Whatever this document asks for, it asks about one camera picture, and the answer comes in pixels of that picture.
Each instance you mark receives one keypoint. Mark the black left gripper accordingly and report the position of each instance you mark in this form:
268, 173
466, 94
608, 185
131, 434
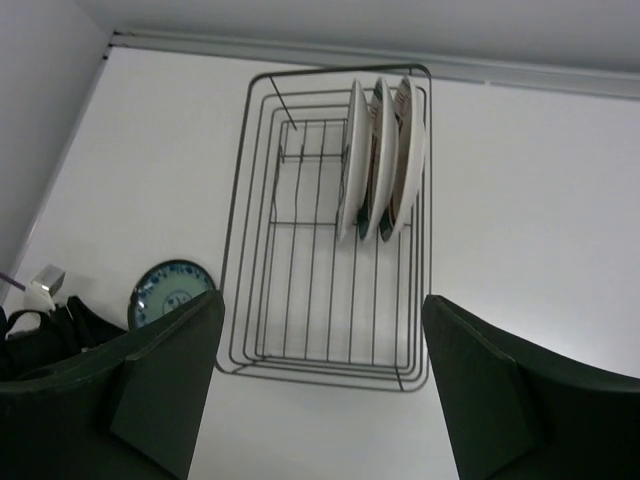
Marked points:
63, 332

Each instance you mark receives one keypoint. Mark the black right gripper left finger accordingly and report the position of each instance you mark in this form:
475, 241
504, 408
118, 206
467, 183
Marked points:
130, 408

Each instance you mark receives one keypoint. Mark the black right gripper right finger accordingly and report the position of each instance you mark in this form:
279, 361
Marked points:
516, 410

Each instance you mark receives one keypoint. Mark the blue floral green plate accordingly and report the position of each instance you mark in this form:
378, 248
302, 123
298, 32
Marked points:
165, 287

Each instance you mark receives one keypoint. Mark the green red rimmed plate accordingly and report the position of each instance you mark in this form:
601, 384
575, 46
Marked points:
383, 160
409, 110

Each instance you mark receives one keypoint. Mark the white plate with teal rim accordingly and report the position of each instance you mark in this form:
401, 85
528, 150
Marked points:
356, 161

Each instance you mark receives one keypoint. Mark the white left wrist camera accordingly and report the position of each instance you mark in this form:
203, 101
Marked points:
40, 292

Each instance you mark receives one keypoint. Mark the grey wire dish rack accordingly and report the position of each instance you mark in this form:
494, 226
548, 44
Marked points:
301, 306

